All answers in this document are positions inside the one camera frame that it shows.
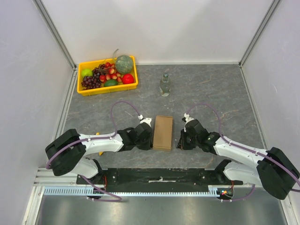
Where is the brown cardboard box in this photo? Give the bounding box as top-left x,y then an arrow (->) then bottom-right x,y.
152,116 -> 173,151

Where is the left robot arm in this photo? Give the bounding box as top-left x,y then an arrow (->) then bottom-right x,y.
45,118 -> 152,184

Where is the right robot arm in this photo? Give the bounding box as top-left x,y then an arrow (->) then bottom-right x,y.
177,116 -> 300,200

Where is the yellow snack packet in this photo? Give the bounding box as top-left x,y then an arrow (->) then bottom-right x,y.
95,132 -> 105,156

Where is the yellow plastic fruit bin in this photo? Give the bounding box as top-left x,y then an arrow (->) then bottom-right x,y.
77,56 -> 138,96

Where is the clear glass bottle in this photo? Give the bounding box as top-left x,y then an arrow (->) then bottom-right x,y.
160,74 -> 171,97

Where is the red tomato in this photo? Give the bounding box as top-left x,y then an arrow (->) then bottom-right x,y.
121,74 -> 135,84

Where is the green avocado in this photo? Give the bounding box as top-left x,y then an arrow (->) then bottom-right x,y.
104,79 -> 118,87

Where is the green netted melon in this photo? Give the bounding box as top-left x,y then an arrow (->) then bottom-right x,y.
115,55 -> 134,74

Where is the dark purple grape bunch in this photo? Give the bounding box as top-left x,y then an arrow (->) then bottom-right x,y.
81,75 -> 101,90

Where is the green apple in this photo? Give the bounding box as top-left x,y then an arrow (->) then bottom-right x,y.
81,68 -> 93,78

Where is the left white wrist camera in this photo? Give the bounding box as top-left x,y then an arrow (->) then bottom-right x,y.
138,114 -> 152,127

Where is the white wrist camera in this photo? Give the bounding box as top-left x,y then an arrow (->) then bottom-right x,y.
138,114 -> 152,127
182,113 -> 196,132

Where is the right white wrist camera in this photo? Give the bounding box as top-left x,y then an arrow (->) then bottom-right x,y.
182,113 -> 196,132

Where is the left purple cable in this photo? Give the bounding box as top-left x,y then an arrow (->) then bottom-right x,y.
45,100 -> 144,202

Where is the purple cable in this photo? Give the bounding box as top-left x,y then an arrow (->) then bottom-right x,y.
45,100 -> 144,202
186,102 -> 300,202

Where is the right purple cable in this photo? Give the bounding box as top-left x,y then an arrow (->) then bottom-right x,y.
186,102 -> 300,202

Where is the slotted cable duct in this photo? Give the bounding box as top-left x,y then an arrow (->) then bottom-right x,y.
44,186 -> 223,197

